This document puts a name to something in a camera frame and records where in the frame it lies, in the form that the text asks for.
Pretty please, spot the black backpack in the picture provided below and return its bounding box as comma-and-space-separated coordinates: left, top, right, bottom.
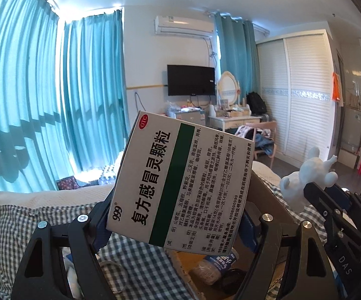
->
246, 91, 268, 116

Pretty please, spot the clear round container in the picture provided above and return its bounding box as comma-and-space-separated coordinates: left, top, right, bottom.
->
98, 260, 129, 292

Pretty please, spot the cardboard box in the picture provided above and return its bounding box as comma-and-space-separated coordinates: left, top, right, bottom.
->
168, 162, 297, 300

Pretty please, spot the black round object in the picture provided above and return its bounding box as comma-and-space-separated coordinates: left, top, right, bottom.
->
215, 269, 250, 298

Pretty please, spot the white air conditioner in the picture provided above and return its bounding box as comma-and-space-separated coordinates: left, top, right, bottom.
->
154, 15, 215, 36

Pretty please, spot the oval white mirror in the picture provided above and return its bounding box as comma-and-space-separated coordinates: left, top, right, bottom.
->
217, 70, 241, 106

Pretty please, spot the white green medicine box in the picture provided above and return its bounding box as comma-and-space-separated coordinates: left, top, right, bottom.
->
105, 110, 255, 256

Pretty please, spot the orange cloth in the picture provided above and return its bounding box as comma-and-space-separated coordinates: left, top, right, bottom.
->
332, 72, 344, 101

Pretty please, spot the white dressing table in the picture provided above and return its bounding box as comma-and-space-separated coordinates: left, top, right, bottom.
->
208, 112, 262, 132

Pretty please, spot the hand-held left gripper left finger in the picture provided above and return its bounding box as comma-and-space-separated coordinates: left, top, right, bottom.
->
10, 186, 120, 300

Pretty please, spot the dark patterned bag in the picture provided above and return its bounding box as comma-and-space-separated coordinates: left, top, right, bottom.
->
56, 176, 85, 191

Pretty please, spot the black television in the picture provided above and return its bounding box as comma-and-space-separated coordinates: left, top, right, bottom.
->
167, 64, 216, 97

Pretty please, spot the white toy figure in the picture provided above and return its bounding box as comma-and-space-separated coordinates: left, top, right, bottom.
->
280, 146, 338, 214

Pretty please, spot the teal curtain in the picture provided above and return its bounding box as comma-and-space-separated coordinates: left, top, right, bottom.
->
57, 9, 130, 182
215, 12, 260, 123
0, 0, 66, 196

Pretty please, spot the cream textured bedspread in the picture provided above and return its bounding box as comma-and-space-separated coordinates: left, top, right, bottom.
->
0, 161, 281, 288

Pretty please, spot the wooden chair with clothes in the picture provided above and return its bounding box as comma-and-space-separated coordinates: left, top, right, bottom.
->
234, 124, 275, 157

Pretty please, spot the checked blanket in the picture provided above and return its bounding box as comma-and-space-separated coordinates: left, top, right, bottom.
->
0, 175, 361, 300

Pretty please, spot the white plastic packet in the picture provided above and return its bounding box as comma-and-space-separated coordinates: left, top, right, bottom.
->
63, 248, 83, 300

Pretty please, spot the pack of water bottles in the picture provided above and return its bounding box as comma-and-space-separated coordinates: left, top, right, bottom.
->
98, 162, 122, 189

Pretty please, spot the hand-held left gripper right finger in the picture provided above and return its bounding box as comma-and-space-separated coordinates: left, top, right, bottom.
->
241, 208, 340, 300

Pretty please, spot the clear plastic bottle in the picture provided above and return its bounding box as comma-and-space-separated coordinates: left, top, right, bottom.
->
190, 248, 240, 285

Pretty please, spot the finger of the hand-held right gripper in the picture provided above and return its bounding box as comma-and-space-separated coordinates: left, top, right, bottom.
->
304, 182, 361, 251
337, 187, 361, 241

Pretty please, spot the small grey fridge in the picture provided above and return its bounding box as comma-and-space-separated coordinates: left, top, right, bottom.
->
339, 105, 361, 161

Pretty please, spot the grey cabinet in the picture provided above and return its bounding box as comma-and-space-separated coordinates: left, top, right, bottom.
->
167, 107, 207, 128

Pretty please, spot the hanging wall cable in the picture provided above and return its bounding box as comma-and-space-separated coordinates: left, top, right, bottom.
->
134, 91, 144, 114

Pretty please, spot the white sliding wardrobe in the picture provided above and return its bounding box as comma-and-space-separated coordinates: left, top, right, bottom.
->
257, 29, 339, 164

